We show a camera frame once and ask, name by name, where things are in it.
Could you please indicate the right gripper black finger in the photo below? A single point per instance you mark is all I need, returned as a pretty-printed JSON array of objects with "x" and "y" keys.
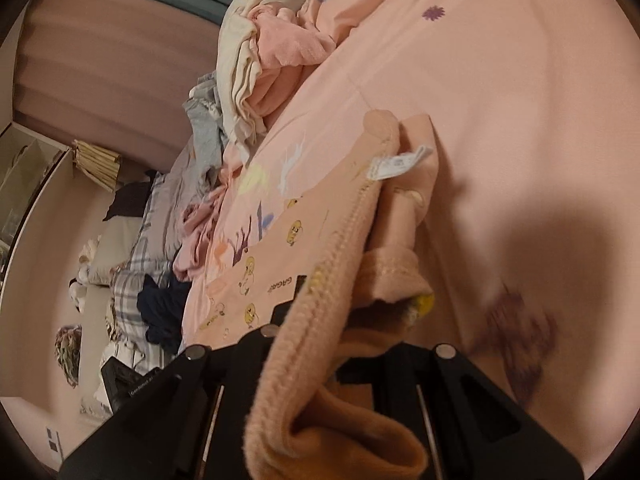
[{"x": 280, "y": 311}]

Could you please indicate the pink cartoon print garment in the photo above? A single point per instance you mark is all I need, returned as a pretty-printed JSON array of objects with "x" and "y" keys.
[{"x": 354, "y": 237}]

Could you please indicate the pink fleece clothes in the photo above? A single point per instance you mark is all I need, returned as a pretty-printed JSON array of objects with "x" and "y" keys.
[{"x": 290, "y": 45}]

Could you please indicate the dark navy garment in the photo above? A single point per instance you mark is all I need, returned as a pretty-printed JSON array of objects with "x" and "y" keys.
[{"x": 162, "y": 310}]

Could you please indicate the plaid grey blanket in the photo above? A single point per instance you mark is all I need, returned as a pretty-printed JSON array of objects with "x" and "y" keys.
[{"x": 154, "y": 250}]

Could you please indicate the grey patterned garment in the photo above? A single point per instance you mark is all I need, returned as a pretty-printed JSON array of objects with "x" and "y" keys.
[{"x": 203, "y": 108}]

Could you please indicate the stack of books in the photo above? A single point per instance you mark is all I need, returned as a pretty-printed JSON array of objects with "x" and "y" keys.
[{"x": 99, "y": 165}]

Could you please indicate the cream folded cloth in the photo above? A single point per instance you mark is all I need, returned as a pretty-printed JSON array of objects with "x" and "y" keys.
[{"x": 237, "y": 69}]

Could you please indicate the white shelf unit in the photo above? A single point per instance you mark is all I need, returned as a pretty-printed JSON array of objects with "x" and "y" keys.
[{"x": 27, "y": 160}]

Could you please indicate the pink curtain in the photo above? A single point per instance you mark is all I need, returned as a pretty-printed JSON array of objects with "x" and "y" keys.
[{"x": 113, "y": 73}]

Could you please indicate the pink printed bed sheet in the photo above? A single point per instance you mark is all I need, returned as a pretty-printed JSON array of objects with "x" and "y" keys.
[{"x": 527, "y": 365}]

